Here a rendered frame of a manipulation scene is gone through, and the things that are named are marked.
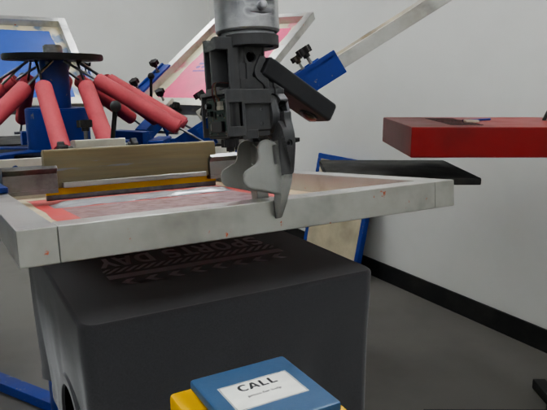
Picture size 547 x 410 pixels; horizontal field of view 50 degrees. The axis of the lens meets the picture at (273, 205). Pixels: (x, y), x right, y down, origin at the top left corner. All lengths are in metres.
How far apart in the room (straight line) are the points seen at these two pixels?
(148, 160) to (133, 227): 0.62
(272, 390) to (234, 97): 0.31
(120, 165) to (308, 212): 0.59
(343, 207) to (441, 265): 2.64
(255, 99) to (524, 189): 2.38
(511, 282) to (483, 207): 0.40
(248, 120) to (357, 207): 0.20
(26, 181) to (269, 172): 0.62
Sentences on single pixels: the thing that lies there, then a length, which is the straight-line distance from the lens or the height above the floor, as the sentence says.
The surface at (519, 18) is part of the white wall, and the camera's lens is 2.99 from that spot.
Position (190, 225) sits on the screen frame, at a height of 1.08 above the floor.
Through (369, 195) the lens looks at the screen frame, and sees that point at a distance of 0.77.
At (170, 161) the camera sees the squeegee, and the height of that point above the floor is 1.07.
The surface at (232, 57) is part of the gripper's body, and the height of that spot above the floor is 1.26.
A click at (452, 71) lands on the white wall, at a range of 3.23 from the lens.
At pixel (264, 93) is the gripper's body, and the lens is 0.67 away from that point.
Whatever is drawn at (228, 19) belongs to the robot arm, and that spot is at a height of 1.31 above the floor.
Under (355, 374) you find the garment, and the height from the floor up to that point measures 0.78.
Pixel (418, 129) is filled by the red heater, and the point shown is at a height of 1.10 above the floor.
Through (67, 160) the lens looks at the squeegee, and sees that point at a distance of 1.20.
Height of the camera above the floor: 1.24
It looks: 12 degrees down
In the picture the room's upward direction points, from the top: straight up
